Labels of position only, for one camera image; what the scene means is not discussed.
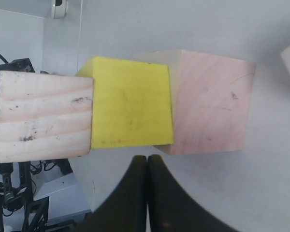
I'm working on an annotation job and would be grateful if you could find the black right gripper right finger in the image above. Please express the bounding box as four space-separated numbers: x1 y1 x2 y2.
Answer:
147 155 236 232

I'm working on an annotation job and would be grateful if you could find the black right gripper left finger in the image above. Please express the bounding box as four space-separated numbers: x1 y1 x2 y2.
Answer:
74 155 147 232

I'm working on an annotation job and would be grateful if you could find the yellow cube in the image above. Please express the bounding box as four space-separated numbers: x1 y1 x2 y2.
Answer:
76 56 174 149

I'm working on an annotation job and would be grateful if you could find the large wooden cube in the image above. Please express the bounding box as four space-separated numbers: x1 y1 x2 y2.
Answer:
135 50 256 155

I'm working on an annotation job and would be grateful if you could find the medium wooden cube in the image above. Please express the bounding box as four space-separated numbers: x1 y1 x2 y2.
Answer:
0 71 94 163

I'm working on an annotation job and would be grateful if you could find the grey base box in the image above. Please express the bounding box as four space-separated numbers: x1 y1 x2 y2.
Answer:
32 167 91 223

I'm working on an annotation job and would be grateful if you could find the black equipment stand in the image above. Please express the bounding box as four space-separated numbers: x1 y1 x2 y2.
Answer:
0 54 77 232

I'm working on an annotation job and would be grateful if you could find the white overhead camera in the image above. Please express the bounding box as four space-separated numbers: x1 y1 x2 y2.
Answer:
51 0 68 19

